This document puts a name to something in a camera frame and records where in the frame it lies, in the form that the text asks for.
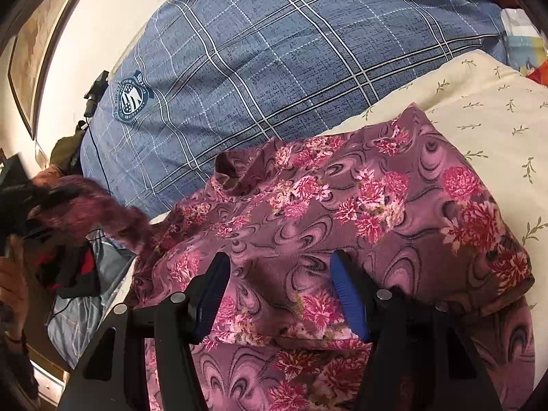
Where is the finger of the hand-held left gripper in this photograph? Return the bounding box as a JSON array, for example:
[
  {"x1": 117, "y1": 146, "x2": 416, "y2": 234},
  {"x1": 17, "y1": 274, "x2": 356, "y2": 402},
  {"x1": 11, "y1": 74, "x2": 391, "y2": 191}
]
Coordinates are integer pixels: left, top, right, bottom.
[{"x1": 36, "y1": 185, "x2": 80, "y2": 212}]

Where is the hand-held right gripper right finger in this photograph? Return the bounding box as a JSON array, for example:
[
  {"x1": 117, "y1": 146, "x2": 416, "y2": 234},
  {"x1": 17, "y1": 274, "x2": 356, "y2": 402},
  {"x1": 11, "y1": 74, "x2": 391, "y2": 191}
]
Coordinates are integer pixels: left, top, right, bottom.
[{"x1": 329, "y1": 249, "x2": 503, "y2": 411}]

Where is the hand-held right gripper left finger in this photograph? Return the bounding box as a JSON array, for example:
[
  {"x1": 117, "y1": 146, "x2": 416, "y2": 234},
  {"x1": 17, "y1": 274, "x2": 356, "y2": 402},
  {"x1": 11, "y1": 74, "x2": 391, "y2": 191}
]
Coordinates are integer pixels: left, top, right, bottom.
[{"x1": 58, "y1": 252, "x2": 232, "y2": 411}]

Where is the purple floral garment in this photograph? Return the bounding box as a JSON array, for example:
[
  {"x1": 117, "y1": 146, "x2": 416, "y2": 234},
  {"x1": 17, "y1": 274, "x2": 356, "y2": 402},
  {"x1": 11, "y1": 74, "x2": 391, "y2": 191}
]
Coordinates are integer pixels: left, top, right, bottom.
[{"x1": 30, "y1": 103, "x2": 537, "y2": 411}]

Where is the person's left forearm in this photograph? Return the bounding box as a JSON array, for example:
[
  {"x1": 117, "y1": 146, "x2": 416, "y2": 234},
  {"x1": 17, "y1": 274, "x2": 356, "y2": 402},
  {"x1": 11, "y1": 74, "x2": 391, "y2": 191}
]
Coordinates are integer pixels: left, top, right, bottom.
[{"x1": 0, "y1": 308, "x2": 40, "y2": 400}]

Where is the person's left hand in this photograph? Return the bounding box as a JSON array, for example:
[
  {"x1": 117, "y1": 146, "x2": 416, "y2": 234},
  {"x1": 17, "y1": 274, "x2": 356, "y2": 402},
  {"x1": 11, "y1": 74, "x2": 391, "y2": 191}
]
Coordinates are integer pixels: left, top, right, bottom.
[{"x1": 0, "y1": 235, "x2": 33, "y2": 330}]

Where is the olive green cloth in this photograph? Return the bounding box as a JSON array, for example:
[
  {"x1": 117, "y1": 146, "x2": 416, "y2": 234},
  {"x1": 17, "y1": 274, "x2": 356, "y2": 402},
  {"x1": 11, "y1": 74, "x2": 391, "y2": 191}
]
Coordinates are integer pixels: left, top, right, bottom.
[{"x1": 49, "y1": 122, "x2": 89, "y2": 177}]

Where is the black and red cloth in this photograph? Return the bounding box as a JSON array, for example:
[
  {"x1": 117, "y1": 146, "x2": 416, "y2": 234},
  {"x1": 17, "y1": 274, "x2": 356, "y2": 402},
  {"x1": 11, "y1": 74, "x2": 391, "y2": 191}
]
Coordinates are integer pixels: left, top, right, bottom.
[{"x1": 36, "y1": 240, "x2": 102, "y2": 301}]

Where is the black plug-in device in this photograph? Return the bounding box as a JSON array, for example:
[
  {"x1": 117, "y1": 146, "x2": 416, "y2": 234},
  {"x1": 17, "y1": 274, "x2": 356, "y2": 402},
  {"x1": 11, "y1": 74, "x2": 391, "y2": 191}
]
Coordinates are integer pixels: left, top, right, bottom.
[{"x1": 83, "y1": 70, "x2": 110, "y2": 118}]

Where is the light blue grey cloth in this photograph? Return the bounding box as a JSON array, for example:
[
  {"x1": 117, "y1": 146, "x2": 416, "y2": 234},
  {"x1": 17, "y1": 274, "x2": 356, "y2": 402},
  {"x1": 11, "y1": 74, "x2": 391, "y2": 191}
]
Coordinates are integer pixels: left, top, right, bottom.
[{"x1": 45, "y1": 228, "x2": 138, "y2": 362}]

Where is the blue plaid quilt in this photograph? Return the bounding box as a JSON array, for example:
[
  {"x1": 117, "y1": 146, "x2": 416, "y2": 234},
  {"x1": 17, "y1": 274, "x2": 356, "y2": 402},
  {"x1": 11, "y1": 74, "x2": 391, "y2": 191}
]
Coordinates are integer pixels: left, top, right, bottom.
[{"x1": 79, "y1": 0, "x2": 514, "y2": 220}]

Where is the cream leaf print bedsheet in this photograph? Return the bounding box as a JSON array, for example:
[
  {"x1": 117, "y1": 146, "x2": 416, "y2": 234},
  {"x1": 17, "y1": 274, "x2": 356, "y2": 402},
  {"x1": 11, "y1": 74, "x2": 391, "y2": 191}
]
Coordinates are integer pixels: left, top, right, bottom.
[{"x1": 321, "y1": 49, "x2": 548, "y2": 399}]

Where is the black cable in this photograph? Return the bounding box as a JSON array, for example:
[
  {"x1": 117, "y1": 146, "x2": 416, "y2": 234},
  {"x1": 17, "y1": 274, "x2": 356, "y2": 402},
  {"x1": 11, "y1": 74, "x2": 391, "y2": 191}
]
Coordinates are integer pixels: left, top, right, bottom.
[{"x1": 83, "y1": 115, "x2": 113, "y2": 198}]

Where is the framed wall picture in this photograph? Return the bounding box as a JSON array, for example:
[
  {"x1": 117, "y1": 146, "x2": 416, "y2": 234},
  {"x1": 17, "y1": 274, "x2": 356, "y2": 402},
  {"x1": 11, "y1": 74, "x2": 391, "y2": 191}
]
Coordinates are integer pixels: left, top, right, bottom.
[{"x1": 8, "y1": 0, "x2": 100, "y2": 140}]

